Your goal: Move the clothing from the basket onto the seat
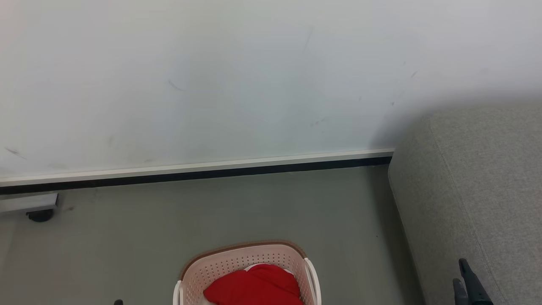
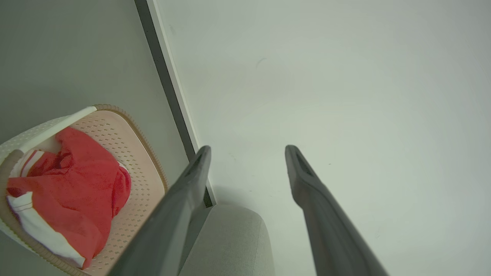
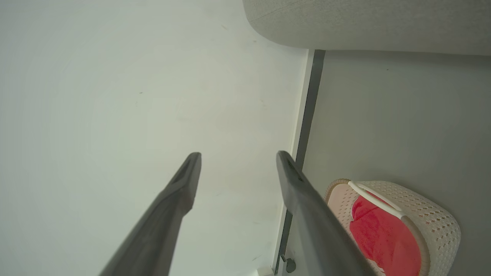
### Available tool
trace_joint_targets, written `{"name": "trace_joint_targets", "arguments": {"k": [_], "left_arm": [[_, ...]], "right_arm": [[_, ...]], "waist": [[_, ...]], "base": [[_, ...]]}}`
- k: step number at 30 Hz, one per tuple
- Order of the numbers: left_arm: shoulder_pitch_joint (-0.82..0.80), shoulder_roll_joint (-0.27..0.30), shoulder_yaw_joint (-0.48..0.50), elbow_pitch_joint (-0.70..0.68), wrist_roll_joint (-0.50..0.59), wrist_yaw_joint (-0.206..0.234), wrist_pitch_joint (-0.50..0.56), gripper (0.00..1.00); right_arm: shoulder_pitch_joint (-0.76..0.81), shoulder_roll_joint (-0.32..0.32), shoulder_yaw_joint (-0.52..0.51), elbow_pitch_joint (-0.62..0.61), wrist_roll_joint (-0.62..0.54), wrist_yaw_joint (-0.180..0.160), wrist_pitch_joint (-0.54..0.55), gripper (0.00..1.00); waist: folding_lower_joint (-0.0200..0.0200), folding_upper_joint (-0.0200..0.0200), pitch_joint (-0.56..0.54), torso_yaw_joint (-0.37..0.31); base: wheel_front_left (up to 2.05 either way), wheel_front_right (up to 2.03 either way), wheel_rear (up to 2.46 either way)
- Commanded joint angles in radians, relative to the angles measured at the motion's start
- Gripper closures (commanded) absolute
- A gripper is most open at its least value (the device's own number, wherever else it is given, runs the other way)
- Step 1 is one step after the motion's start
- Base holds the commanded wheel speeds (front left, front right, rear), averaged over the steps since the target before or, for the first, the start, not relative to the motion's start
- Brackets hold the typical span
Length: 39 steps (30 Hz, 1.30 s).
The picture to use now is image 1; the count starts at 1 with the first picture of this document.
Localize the red garment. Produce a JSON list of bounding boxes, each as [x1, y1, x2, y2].
[[203, 263, 304, 305]]

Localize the white and black wall baseboard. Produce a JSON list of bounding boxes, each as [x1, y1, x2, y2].
[[0, 148, 395, 196]]

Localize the pink perforated plastic laundry basket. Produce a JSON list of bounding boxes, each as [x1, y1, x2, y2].
[[173, 241, 322, 305]]

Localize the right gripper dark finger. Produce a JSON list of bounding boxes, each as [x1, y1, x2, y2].
[[459, 258, 494, 305], [452, 278, 469, 305]]

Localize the grey fabric sofa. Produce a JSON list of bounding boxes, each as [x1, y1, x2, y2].
[[388, 103, 542, 305]]

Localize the white cabinet base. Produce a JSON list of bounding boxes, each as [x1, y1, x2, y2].
[[0, 193, 58, 214]]

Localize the black caster wheel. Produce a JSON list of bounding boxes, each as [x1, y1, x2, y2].
[[26, 209, 55, 223]]

